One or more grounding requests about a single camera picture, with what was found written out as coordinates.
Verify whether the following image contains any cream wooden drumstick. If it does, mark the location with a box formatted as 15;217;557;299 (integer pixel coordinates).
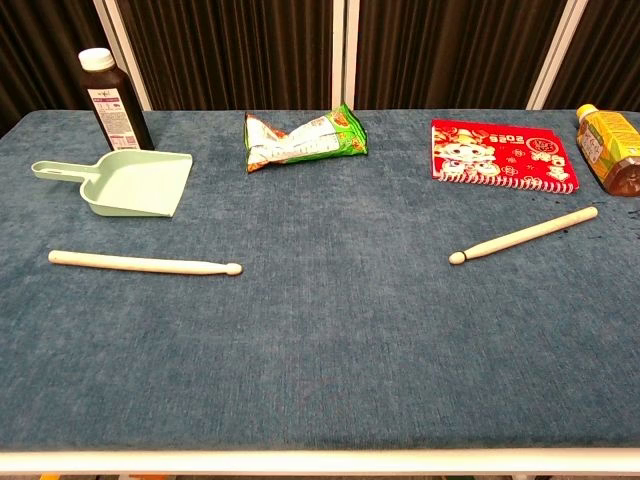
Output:
47;249;244;277

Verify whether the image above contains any cream drumstick with black ring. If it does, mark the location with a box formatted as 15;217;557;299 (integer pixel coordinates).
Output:
448;205;599;266

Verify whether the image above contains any blue fabric tablecloth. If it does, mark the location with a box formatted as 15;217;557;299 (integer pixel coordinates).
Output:
0;108;640;454

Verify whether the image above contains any green crumpled snack bag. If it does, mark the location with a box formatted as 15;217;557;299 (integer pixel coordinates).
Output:
243;103;369;174

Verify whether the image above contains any mint green plastic dustpan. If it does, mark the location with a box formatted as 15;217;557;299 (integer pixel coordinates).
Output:
30;150;194;219

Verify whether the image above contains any red spiral cartoon notebook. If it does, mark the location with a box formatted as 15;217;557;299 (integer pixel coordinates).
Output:
430;118;581;195

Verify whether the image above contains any dark pleated curtain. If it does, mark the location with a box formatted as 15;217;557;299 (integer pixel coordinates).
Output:
0;0;640;136

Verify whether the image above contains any dark bottle with white cap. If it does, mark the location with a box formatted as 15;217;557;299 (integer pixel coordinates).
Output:
77;47;156;153

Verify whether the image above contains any yellow label tea bottle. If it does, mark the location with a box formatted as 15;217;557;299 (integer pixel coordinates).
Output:
575;103;640;197

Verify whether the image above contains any white screen frame post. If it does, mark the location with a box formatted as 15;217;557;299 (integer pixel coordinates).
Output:
525;0;590;111
331;0;360;111
92;0;153;112

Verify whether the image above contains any white table edge rail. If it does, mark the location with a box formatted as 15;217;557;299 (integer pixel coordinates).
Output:
0;448;640;477

